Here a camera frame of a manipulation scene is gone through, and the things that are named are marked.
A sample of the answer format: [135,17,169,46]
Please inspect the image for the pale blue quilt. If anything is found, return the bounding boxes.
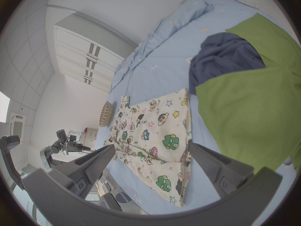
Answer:
[111,0,213,92]

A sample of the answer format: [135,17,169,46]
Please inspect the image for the green shorts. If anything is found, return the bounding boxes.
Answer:
[195,13,301,174]

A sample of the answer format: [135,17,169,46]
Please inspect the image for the white wardrobe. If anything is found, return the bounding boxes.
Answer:
[54,12,138,92]

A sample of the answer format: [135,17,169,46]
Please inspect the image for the ceiling light panel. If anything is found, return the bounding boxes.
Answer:
[0,91,11,124]

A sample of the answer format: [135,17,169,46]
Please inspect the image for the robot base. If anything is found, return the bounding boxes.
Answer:
[85,171,151,215]

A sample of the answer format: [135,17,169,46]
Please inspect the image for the ceiling air conditioner vent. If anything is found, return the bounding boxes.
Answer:
[9,112,27,144]

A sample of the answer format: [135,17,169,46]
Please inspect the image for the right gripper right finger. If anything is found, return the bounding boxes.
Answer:
[188,142,255,198]

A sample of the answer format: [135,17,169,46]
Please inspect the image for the round woven basket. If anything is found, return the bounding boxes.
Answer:
[99,101,114,128]

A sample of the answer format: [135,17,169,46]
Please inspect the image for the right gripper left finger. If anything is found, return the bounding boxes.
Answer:
[49,144,116,197]

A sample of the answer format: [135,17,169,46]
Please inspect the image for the white printed pyjama top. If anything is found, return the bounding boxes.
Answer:
[103,88,192,208]

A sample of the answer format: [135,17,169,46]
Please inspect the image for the white chest of drawers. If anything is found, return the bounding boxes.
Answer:
[80,127,99,148]

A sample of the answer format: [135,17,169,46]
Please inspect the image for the dark blue garment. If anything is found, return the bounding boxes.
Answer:
[189,32,266,95]

